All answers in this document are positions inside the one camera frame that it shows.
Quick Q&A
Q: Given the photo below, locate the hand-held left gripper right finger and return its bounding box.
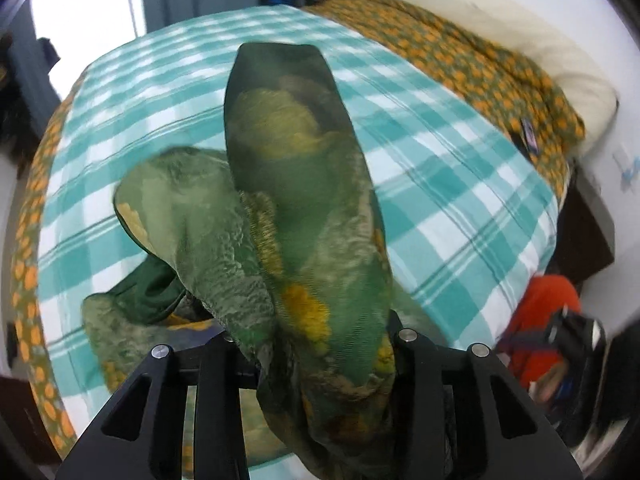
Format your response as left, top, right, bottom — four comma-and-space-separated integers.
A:
387, 311, 583, 480

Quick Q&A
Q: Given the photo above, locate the person's orange fleece clothing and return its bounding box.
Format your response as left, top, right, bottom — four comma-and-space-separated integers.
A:
497, 274, 583, 401

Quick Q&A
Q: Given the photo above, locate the dark chair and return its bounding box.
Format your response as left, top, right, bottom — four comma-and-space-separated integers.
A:
37, 37, 62, 70

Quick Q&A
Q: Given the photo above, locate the narrow blue curtain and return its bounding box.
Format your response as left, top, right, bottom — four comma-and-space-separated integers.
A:
10, 10, 61, 136

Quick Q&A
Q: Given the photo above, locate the black smartphone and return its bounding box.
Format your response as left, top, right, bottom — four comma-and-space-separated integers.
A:
519, 118, 540, 155

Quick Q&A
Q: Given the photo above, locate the orange floral quilt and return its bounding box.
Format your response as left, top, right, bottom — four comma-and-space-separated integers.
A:
305, 0, 586, 201

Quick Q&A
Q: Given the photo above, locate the orange floral bed sheet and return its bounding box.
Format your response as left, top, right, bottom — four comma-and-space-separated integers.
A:
12, 72, 196, 478

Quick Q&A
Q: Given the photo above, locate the teal checked bed sheet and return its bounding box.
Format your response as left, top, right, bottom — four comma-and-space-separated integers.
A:
37, 4, 561, 466

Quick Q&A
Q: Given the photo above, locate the dark brown nightstand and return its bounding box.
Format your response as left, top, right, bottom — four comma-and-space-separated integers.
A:
552, 170, 617, 288

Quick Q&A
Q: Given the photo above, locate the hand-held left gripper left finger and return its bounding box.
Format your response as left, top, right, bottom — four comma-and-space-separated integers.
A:
55, 334, 260, 480

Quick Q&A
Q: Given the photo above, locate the green landscape print jacket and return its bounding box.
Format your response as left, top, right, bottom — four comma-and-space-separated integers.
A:
82, 42, 451, 480

